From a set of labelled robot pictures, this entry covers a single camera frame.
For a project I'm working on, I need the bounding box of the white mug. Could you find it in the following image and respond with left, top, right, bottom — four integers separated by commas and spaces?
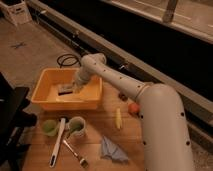
66, 116, 86, 138

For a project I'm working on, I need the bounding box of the yellow plastic tray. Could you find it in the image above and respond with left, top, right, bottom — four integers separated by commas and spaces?
31, 68, 103, 110

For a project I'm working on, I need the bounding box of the black coiled cable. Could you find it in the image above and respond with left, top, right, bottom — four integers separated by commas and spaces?
56, 53, 81, 69

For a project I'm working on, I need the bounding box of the orange peach fruit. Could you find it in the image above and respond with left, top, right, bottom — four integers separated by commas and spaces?
128, 103, 140, 116

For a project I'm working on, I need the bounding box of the bunch of dark grapes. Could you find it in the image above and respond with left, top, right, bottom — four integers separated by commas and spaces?
118, 92, 128, 101

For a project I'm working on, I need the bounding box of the blue folded cloth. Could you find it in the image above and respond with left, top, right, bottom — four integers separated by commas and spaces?
100, 136, 129, 162

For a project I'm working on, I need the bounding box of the white handled brush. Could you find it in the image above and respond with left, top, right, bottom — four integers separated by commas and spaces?
49, 117, 66, 168

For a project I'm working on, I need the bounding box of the green cup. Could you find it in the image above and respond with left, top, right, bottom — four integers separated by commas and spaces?
42, 119, 58, 137

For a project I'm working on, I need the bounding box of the black tripod stand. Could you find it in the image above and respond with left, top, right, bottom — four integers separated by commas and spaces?
0, 72, 37, 171

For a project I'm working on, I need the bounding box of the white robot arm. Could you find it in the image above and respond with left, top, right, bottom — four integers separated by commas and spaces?
73, 53, 195, 171

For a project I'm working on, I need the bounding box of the yellow banana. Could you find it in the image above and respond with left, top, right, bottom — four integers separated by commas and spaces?
115, 108, 122, 130

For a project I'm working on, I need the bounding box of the white storage box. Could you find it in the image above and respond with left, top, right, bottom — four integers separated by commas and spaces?
0, 0, 32, 26

